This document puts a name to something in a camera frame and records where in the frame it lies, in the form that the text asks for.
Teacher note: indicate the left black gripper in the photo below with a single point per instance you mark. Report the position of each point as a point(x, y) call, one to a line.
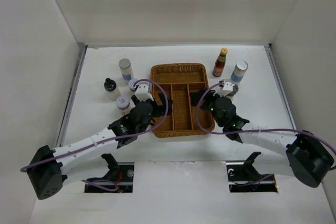
point(160, 110)

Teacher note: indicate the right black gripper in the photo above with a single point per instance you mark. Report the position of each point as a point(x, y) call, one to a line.
point(208, 96)

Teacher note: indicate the red sauce bottle yellow cap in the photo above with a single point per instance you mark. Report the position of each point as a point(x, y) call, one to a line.
point(220, 63)

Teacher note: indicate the silver-lid salt shaker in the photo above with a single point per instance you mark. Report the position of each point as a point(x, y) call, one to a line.
point(126, 69)
point(239, 71)

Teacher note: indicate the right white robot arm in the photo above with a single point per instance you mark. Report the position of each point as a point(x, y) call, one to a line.
point(304, 156)

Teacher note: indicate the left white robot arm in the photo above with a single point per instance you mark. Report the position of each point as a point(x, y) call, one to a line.
point(51, 169)

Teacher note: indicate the brown wicker divided basket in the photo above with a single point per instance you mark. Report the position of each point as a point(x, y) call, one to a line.
point(178, 80)

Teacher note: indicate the white-lid jar front left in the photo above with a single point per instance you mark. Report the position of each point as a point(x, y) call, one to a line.
point(123, 102)

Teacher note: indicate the white-lid jar near basket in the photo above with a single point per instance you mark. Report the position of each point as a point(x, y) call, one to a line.
point(132, 85)

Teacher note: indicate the black-cap white sauce bottle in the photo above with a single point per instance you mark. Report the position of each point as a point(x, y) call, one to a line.
point(112, 89)

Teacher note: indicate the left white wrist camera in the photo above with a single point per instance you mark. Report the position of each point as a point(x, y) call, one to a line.
point(143, 91)

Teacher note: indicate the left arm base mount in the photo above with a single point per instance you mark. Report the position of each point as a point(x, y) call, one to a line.
point(117, 179)

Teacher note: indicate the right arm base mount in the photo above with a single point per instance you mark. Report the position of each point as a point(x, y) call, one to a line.
point(244, 178)

